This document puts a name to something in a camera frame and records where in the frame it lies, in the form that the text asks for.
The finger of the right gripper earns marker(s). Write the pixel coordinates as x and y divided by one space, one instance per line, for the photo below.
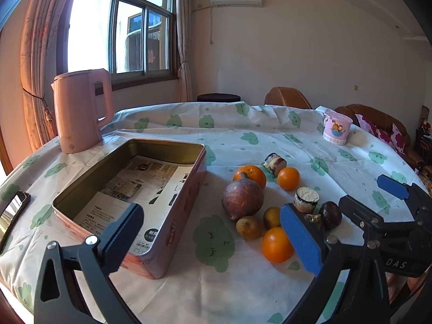
357 212

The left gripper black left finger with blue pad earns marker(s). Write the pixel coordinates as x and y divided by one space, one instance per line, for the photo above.
58 298

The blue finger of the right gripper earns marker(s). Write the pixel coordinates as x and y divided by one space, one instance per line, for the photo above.
395 185

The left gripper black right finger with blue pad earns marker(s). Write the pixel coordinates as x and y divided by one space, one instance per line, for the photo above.
323 255

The small orange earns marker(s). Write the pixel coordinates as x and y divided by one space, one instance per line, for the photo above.
289 178
275 246

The yellow brown small fruit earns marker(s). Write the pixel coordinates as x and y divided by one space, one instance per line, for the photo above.
271 218
250 228

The large purple brown fruit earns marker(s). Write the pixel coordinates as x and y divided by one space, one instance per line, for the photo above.
242 198

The large orange tangerine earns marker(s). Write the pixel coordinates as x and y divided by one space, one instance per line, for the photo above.
251 172

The pink floral cushion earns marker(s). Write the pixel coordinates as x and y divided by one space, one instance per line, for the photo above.
393 138

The brown leather sofa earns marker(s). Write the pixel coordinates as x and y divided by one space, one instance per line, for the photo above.
384 121

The pink cartoon cup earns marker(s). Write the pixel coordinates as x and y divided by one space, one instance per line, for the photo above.
336 127

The white green cloud tablecloth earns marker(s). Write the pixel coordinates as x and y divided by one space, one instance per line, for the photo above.
215 275

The black smartphone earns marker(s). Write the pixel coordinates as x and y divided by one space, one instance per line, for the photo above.
11 213

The printed paper sheet in tin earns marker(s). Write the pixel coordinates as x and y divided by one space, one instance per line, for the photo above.
152 184

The pink metal tin box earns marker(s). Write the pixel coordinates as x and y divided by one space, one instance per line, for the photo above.
155 263

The brown leather chair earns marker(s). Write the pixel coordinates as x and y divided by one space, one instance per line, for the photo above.
289 97

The pink electric kettle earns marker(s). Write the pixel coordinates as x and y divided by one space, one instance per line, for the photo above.
74 96

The black round stool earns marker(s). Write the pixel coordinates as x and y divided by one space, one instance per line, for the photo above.
218 97

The pink left curtain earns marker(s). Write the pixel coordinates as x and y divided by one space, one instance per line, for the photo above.
37 45

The pink curtain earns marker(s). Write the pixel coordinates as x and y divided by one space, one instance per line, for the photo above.
37 45
184 14

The pink right curtain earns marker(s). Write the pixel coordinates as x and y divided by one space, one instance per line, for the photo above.
184 14

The window with dark frame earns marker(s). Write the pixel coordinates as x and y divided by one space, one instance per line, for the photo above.
134 40

